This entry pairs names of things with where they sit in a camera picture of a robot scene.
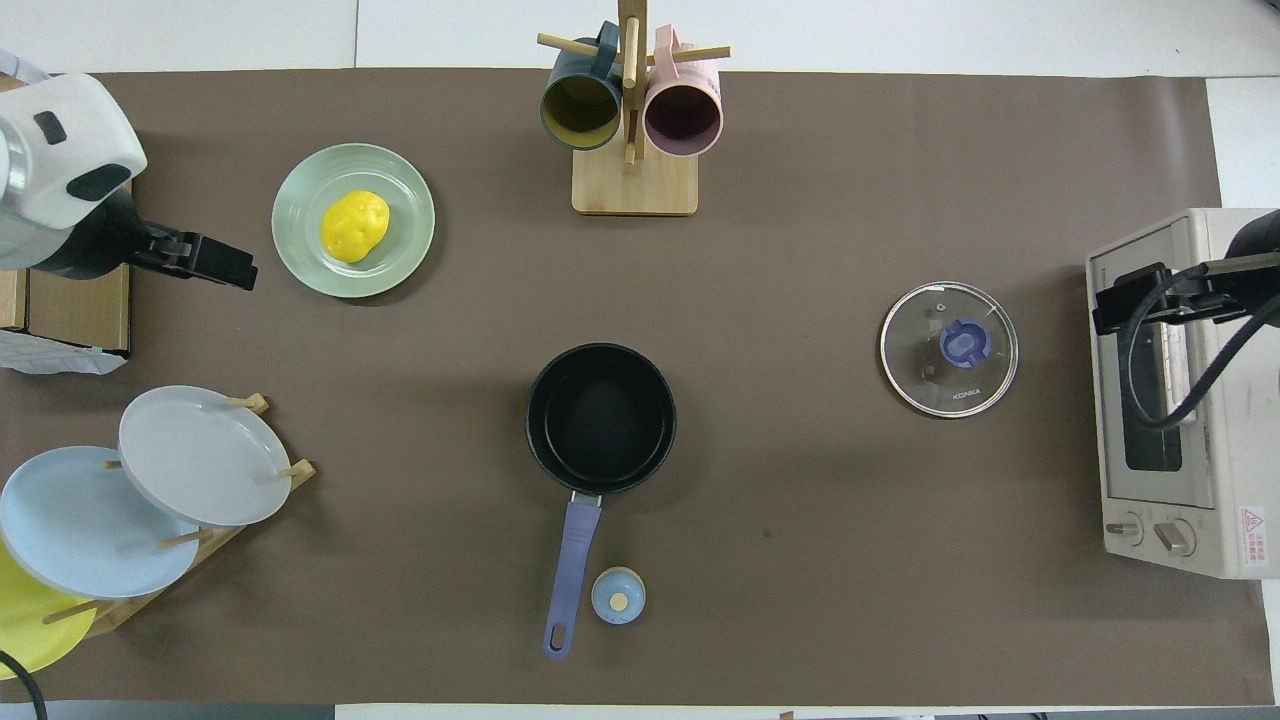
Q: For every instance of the brown table mat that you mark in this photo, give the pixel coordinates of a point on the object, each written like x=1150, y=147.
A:
x=850, y=150

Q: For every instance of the glass lid with blue knob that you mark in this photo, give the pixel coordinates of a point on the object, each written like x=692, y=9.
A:
x=930, y=370

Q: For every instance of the white crumpled bag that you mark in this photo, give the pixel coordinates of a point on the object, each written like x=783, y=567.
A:
x=20, y=65
x=50, y=355

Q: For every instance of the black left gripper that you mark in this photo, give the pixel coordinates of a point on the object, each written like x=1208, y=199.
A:
x=160, y=250

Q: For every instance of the wooden mug tree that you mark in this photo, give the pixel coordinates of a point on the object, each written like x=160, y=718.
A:
x=635, y=185

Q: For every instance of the light blue plate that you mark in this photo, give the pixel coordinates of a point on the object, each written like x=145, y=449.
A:
x=80, y=525

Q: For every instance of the light wooden board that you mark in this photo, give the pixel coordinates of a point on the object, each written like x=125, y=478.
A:
x=10, y=300

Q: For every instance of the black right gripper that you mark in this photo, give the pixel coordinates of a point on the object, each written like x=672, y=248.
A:
x=1200, y=295

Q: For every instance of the dark blue mug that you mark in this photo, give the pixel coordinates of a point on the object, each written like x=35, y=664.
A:
x=580, y=105

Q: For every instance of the yellow potato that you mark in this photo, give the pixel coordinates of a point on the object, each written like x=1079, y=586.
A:
x=355, y=227

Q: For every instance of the yellow plate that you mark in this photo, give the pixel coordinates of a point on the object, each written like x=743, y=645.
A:
x=30, y=630

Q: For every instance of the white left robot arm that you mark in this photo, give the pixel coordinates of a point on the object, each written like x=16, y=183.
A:
x=70, y=140

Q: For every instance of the pink mug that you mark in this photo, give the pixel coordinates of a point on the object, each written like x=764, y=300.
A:
x=683, y=115

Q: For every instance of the beige toaster oven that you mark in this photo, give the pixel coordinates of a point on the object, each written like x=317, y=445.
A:
x=1235, y=400

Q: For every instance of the green plate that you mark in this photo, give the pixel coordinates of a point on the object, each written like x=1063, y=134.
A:
x=310, y=250

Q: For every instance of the wooden plate rack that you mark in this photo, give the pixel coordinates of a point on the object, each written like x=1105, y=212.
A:
x=215, y=540

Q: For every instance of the grey plate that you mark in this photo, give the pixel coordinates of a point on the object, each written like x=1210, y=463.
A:
x=200, y=455

